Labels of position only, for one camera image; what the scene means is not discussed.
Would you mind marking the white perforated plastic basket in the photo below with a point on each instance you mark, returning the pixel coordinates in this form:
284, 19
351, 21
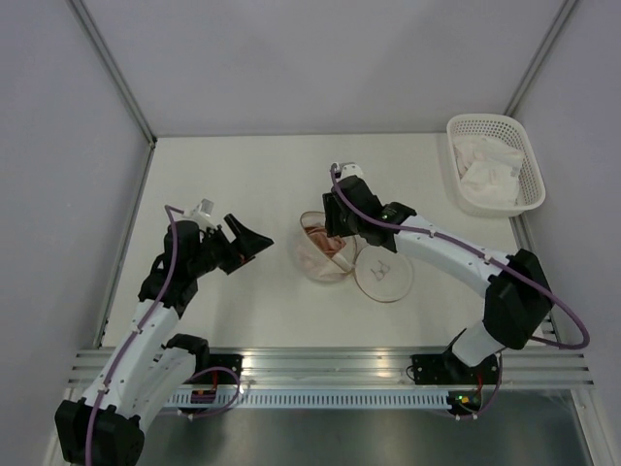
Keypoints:
531, 186

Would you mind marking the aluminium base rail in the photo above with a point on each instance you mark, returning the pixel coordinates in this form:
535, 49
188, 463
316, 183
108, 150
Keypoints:
532, 368

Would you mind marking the pink lace bra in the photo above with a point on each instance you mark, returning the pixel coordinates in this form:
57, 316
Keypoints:
329, 246

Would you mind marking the white cloth in basket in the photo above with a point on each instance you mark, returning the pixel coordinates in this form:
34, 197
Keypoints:
488, 169

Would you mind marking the left aluminium frame post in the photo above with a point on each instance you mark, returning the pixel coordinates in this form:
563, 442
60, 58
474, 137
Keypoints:
95, 38

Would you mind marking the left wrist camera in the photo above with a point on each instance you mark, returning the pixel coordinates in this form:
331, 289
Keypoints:
204, 211

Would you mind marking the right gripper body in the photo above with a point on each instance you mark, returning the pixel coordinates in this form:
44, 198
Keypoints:
338, 223

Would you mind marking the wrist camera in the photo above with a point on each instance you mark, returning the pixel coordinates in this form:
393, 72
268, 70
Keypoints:
341, 171
204, 211

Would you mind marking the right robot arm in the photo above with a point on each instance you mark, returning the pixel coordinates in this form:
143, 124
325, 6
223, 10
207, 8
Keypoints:
514, 288

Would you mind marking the white slotted cable duct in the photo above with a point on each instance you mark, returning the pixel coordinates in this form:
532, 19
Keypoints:
314, 399

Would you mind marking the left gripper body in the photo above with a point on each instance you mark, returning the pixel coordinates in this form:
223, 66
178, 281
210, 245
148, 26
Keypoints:
223, 253

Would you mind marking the right aluminium frame post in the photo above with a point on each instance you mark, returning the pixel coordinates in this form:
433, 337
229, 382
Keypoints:
546, 46

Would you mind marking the white mesh laundry bag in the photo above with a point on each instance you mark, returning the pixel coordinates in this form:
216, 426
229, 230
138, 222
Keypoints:
381, 275

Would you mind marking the aluminium frame post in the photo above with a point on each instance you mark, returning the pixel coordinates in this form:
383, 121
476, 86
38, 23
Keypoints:
546, 46
95, 38

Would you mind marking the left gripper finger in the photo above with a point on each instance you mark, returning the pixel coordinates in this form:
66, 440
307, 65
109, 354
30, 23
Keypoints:
251, 244
237, 228

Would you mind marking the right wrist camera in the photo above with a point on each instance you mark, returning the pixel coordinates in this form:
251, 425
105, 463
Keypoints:
341, 171

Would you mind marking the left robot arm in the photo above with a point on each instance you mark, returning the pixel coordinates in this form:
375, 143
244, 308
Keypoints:
109, 423

